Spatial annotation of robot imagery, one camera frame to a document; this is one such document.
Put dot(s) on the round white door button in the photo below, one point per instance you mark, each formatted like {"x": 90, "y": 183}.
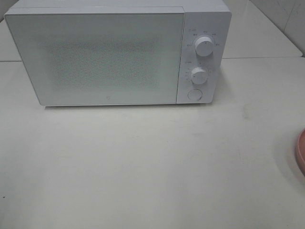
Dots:
{"x": 195, "y": 95}

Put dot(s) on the pink round plate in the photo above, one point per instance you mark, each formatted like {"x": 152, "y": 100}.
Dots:
{"x": 300, "y": 151}

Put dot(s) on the white microwave oven body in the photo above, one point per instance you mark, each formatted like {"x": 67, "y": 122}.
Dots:
{"x": 200, "y": 17}

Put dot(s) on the white microwave door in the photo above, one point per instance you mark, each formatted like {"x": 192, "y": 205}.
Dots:
{"x": 100, "y": 59}

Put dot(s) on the white upper power knob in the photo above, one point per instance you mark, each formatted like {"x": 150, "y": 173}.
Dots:
{"x": 204, "y": 45}

